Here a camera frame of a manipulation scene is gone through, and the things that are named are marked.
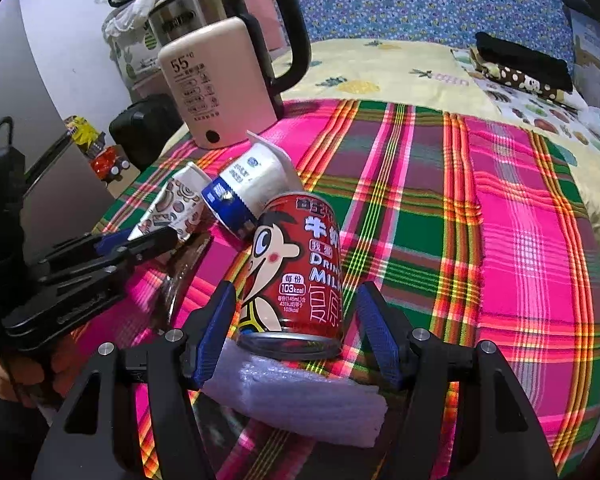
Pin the red white small packet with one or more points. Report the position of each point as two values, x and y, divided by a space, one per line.
107 165

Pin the cardboard box with black bag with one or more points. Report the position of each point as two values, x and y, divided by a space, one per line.
592 45

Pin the white foam net sleeve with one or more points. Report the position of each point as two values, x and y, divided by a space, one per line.
300 400

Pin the blue floral headboard cloth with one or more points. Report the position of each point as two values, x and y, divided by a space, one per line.
405 0

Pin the patterned paper cup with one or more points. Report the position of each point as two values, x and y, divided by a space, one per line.
175 205

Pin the black bag beside table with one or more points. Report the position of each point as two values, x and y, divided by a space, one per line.
140 130

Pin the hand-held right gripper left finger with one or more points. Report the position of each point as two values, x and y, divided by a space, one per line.
212 332

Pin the red milk drink can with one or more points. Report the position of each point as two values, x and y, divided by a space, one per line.
300 270

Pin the pink green plaid tablecloth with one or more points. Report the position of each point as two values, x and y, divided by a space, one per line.
430 240

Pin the black folded clothing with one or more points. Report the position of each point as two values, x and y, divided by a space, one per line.
520 60

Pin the brown polka dot pillow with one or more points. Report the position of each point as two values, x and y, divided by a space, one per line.
515 82

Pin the cream electric heating cup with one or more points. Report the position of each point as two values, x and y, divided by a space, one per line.
215 85

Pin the yellow pineapple bed sheet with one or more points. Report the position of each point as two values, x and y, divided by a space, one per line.
380 70

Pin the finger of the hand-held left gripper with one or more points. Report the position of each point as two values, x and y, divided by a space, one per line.
112 242
150 245

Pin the clear bottle with pink label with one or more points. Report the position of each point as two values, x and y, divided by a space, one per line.
180 280

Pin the person's left hand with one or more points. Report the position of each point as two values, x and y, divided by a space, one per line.
25 380

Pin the pile of pineapple bedding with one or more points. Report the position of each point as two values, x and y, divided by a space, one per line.
130 55

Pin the white fruit print cloth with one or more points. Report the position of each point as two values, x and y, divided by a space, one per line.
545 115

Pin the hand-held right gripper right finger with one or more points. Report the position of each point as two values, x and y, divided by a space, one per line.
377 332

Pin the white yogurt cup blue label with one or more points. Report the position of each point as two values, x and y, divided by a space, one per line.
260 175

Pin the yellow packet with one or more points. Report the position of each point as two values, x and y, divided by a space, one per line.
82 132

